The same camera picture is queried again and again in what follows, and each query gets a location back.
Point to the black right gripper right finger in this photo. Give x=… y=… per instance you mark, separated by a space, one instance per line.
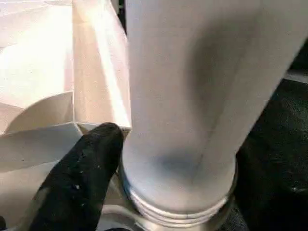
x=274 y=199

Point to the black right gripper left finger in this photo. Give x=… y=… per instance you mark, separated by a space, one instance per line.
x=79 y=183

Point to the white plastic table top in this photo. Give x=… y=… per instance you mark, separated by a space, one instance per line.
x=48 y=72

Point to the white plastic table leg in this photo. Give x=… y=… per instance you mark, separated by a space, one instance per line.
x=192 y=96

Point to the black work mat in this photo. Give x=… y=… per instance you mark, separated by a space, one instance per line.
x=284 y=108

